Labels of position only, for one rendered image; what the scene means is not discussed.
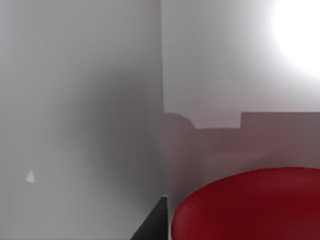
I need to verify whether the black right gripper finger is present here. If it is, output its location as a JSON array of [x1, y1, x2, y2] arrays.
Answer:
[[129, 196, 168, 240]]

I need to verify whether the dark red round object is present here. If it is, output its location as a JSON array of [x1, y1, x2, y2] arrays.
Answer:
[[170, 166, 320, 240]]

